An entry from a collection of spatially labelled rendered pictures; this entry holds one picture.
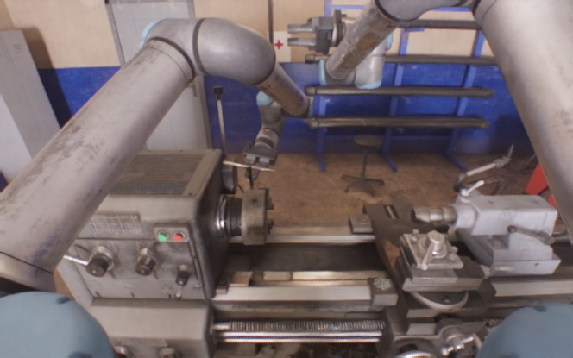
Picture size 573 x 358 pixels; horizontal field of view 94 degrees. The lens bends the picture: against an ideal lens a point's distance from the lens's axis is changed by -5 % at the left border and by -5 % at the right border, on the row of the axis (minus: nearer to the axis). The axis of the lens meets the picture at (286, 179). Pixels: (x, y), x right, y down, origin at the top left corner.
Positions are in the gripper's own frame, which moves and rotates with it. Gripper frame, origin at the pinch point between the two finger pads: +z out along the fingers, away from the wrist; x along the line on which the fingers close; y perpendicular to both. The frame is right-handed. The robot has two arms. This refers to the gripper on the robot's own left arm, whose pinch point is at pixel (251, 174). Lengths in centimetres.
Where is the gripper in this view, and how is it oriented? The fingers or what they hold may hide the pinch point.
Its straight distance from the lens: 110.2
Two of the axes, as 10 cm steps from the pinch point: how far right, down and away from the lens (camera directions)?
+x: 9.6, 2.0, -1.8
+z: -2.7, 7.6, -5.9
